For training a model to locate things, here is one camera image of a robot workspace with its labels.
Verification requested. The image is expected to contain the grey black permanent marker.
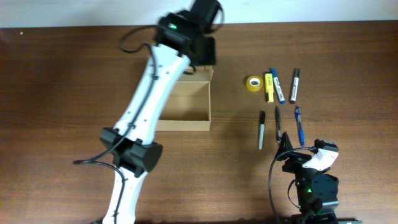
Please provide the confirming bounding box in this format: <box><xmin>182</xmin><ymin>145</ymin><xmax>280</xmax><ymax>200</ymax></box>
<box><xmin>258</xmin><ymin>111</ymin><xmax>266</xmax><ymax>150</ymax></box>

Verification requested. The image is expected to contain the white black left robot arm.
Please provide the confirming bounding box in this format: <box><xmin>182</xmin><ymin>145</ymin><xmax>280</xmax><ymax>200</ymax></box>
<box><xmin>79</xmin><ymin>0</ymin><xmax>223</xmax><ymax>223</ymax></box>

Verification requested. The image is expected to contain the black whiteboard marker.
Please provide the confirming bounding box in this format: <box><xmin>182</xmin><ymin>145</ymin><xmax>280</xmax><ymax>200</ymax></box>
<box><xmin>290</xmin><ymin>68</ymin><xmax>300</xmax><ymax>104</ymax></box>

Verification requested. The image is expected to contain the yellow tape roll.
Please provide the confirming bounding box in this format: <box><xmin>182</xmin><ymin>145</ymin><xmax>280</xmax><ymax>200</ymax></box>
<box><xmin>246</xmin><ymin>76</ymin><xmax>264</xmax><ymax>91</ymax></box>

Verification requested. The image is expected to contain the black ballpoint pen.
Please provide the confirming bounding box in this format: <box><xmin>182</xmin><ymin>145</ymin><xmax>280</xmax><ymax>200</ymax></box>
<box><xmin>275</xmin><ymin>106</ymin><xmax>282</xmax><ymax>144</ymax></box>

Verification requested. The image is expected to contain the yellow highlighter marker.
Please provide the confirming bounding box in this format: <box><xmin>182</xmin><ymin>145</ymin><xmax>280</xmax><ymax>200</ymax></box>
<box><xmin>264</xmin><ymin>73</ymin><xmax>274</xmax><ymax>103</ymax></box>

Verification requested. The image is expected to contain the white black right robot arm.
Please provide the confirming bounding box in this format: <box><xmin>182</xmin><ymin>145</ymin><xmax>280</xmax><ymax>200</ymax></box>
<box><xmin>275</xmin><ymin>133</ymin><xmax>339</xmax><ymax>223</ymax></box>

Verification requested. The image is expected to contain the brown cardboard box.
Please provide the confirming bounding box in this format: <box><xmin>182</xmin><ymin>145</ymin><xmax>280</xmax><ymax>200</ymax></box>
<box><xmin>156</xmin><ymin>65</ymin><xmax>213</xmax><ymax>131</ymax></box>

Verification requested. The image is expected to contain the blue ballpoint pen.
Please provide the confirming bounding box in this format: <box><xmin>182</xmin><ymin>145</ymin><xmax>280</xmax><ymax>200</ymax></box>
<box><xmin>295</xmin><ymin>106</ymin><xmax>305</xmax><ymax>147</ymax></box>

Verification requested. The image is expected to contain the blue whiteboard marker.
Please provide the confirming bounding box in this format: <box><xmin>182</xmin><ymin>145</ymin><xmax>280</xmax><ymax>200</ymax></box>
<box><xmin>271</xmin><ymin>68</ymin><xmax>285</xmax><ymax>104</ymax></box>

